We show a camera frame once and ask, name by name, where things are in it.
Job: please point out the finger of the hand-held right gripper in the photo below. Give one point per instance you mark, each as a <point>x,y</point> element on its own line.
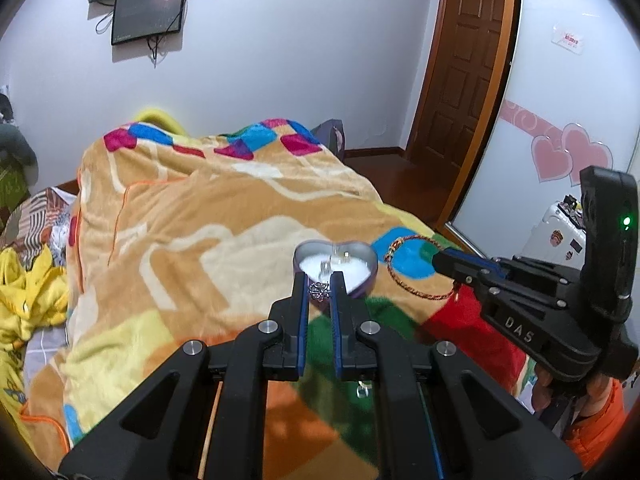
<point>450,266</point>
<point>530,266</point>

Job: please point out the yellow pillow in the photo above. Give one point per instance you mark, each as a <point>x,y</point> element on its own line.
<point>160,119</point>

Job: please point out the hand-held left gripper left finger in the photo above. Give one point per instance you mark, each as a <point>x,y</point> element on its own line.
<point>301,305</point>

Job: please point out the person's right forearm orange sleeve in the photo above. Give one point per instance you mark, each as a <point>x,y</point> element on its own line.
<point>600,435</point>

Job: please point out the yellow cloth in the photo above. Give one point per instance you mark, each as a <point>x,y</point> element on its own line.
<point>30,295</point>

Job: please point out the person's right hand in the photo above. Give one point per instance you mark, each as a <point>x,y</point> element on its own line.
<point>542,385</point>

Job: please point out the small silver earring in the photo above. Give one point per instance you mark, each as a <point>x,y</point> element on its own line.
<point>363,389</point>

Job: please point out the pink heart stickers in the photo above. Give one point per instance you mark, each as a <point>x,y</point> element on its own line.
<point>570,155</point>

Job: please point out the small black wall monitor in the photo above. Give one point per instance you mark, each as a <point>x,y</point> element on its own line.
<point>147,15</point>

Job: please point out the white suitcase with stickers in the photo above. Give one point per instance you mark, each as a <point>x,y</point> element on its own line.
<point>550,230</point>

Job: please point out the brown wooden door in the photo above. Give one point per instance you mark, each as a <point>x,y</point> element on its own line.
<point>465,70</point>

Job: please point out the striped bedsheet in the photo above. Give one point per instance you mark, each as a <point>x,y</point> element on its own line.
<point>35,215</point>

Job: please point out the heart-shaped tin box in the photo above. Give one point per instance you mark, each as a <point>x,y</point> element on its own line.
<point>360,275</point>

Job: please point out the dark backpack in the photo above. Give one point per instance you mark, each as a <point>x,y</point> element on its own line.
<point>332,137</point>

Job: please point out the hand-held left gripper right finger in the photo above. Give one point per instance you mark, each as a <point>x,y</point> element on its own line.
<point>336,305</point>

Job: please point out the white red wall sticker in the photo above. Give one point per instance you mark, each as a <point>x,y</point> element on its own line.
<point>567,39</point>

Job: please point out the white sliding wardrobe door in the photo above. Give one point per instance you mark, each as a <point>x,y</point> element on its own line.
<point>550,100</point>

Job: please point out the orange patterned fleece blanket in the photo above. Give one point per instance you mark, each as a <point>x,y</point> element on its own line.
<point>200,200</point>

